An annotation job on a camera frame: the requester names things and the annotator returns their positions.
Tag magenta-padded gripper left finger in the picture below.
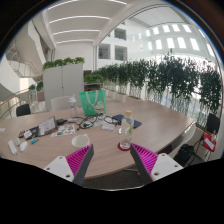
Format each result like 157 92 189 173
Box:
43 143 95 187

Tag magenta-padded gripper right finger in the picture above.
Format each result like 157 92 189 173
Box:
129 143 185 186

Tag clear bottle with yellow cap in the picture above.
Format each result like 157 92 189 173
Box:
118 109 135 150

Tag white mug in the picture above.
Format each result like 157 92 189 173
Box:
70 133 92 149

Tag colourful sticker sheet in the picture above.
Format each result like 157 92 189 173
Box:
50 124 77 138

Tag black bag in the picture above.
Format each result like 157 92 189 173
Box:
173 143 196 167

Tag black power adapter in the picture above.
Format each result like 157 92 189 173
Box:
55 118 68 126

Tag white paper slip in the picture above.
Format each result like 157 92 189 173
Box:
101 123 117 132

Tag brown covered book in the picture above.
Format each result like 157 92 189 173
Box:
37 115 58 137

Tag clear bottle with white lid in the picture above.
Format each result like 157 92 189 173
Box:
68 94 79 119

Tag navy blue pad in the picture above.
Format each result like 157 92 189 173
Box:
111 114 143 129

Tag black notebook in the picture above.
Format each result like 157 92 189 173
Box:
18 128 40 140

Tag white domed computer mouse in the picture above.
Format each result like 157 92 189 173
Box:
19 140 29 153

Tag green tote bag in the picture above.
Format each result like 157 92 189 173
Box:
78 89 108 117

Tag red bag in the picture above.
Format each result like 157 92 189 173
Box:
203 132 218 153

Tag white power strip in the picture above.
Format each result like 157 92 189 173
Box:
7 139 18 156

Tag black office chair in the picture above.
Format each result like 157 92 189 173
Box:
15 103 32 118

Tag white cabinet topped with plants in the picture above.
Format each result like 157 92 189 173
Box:
42 56 86 111

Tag brown planter with green plants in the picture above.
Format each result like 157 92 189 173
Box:
27 81 46 103

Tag row of green shrubs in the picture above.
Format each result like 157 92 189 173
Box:
83 54 224 126

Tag glass balustrade with wooden handrail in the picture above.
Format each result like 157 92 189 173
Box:
0 88 32 119

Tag ceiling light strips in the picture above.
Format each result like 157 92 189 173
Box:
48 0 129 44

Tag tangled black cables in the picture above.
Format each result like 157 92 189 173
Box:
75 114 119 130

